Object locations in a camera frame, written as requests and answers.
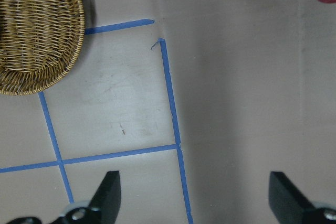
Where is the woven wicker basket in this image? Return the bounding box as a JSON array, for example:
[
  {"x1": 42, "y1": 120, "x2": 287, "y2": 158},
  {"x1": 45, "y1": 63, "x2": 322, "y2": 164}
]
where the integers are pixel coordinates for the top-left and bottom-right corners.
[{"x1": 1, "y1": 0, "x2": 85, "y2": 95}]

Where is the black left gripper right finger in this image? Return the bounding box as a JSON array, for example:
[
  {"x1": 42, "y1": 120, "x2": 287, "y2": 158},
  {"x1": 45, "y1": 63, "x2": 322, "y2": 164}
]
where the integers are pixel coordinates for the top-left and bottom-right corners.
[{"x1": 268, "y1": 171, "x2": 335, "y2": 224}]

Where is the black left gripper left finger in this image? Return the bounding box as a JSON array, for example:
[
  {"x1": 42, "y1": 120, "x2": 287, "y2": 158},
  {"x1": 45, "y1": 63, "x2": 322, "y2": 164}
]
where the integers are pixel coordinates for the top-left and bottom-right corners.
[{"x1": 5, "y1": 170, "x2": 122, "y2": 224}]

